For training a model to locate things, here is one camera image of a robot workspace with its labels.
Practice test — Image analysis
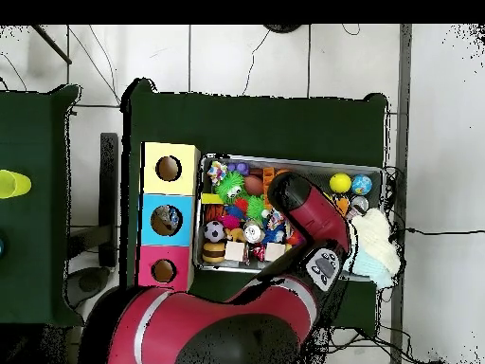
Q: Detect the yellow ball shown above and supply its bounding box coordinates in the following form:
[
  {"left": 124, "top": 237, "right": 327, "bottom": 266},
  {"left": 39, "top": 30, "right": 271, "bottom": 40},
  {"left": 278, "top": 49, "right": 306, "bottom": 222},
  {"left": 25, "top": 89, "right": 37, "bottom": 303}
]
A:
[{"left": 329, "top": 173, "right": 353, "bottom": 195}]

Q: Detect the orange plastic block with holes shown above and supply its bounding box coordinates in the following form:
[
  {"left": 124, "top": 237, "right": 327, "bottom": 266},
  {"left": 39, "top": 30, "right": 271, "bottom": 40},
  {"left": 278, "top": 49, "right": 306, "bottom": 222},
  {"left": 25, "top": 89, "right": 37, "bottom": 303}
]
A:
[{"left": 261, "top": 166, "right": 291, "bottom": 209}]

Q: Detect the dark green tablecloth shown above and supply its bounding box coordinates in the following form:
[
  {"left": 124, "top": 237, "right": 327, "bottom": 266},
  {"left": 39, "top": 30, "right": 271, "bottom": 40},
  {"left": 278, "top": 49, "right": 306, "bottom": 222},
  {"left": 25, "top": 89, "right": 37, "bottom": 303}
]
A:
[
  {"left": 118, "top": 77, "right": 389, "bottom": 330},
  {"left": 0, "top": 83, "right": 85, "bottom": 328}
]

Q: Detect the light blue waffle cloth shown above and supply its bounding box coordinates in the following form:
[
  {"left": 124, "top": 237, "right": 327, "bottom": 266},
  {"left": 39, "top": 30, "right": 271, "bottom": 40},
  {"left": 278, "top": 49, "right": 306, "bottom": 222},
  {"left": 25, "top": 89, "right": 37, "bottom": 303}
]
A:
[{"left": 346, "top": 247, "right": 395, "bottom": 289}]

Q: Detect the black rod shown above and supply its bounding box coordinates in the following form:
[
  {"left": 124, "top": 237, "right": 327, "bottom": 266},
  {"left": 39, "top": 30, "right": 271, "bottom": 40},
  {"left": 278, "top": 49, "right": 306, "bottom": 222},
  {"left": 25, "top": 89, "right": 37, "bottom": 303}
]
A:
[{"left": 31, "top": 24, "right": 73, "bottom": 65}]

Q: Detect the small soccer ball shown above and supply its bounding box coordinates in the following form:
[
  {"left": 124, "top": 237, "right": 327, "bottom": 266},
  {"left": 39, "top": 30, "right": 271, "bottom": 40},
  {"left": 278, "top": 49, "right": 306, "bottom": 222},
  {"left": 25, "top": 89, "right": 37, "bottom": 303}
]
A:
[{"left": 203, "top": 220, "right": 226, "bottom": 244}]

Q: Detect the toy hamburger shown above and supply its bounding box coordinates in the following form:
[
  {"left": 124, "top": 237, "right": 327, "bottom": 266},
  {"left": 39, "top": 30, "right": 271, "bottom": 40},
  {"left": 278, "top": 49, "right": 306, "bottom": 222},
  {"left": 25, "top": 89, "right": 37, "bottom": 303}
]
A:
[{"left": 201, "top": 241, "right": 227, "bottom": 264}]

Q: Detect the green spiky ball with eyes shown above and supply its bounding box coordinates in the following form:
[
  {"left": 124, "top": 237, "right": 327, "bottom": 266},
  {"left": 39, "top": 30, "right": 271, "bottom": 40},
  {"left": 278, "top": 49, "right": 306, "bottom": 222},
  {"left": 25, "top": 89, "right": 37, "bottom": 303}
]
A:
[{"left": 214, "top": 171, "right": 248, "bottom": 206}]

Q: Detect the small wooden block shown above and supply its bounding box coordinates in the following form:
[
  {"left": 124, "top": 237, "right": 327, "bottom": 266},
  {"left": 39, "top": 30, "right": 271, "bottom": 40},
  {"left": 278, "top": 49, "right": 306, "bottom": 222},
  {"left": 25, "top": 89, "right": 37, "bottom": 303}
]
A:
[{"left": 224, "top": 241, "right": 247, "bottom": 263}]

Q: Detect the wooden box with three holes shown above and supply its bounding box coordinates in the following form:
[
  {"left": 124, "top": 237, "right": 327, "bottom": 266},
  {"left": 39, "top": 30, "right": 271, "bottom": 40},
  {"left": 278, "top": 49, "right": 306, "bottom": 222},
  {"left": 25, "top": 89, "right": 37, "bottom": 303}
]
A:
[{"left": 134, "top": 141, "right": 201, "bottom": 293}]

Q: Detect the silver mesh bin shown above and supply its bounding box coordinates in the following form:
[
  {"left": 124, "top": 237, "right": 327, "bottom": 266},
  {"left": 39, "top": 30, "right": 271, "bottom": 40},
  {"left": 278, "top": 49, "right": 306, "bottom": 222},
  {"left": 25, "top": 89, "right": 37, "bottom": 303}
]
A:
[{"left": 192, "top": 153, "right": 387, "bottom": 283}]

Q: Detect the large wooden block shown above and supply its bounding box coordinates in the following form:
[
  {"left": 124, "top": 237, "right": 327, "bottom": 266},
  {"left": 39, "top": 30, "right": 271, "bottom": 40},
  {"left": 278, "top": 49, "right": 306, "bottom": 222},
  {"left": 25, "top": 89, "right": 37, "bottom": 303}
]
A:
[{"left": 263, "top": 242, "right": 294, "bottom": 264}]

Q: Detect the yellow-green cup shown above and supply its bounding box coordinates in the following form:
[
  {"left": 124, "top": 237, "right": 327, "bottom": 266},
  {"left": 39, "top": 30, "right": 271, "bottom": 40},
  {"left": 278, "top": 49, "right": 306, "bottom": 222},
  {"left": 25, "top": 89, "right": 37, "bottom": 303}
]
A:
[{"left": 0, "top": 169, "right": 33, "bottom": 200}]

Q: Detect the cream waffle cloth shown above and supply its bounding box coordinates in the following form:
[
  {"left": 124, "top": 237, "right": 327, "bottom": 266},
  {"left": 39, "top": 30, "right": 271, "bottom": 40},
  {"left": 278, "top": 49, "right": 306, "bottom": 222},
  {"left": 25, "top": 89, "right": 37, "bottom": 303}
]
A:
[{"left": 350, "top": 207, "right": 402, "bottom": 275}]

